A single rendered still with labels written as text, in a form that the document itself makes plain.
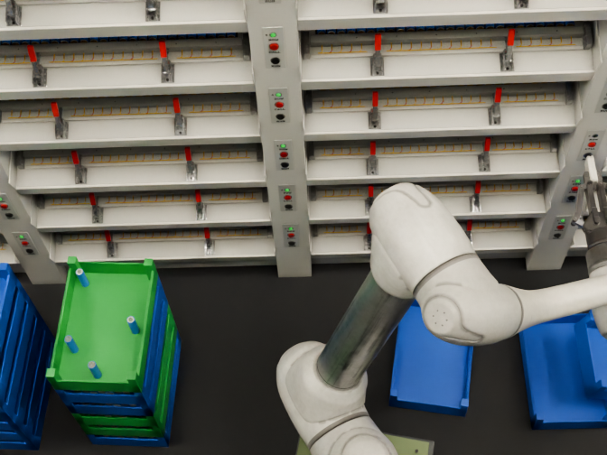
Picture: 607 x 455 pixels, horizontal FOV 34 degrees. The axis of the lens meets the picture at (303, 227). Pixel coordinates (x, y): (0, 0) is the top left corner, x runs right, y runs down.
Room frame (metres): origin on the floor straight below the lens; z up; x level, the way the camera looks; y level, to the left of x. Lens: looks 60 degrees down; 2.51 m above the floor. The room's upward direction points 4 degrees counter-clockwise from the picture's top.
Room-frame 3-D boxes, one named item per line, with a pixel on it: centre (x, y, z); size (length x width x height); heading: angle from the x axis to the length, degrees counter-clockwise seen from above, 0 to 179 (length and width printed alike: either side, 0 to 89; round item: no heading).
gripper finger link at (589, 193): (1.12, -0.65, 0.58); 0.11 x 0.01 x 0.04; 179
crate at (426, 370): (1.01, -0.32, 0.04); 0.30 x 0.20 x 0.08; 167
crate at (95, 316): (0.98, 0.47, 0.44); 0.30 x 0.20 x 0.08; 174
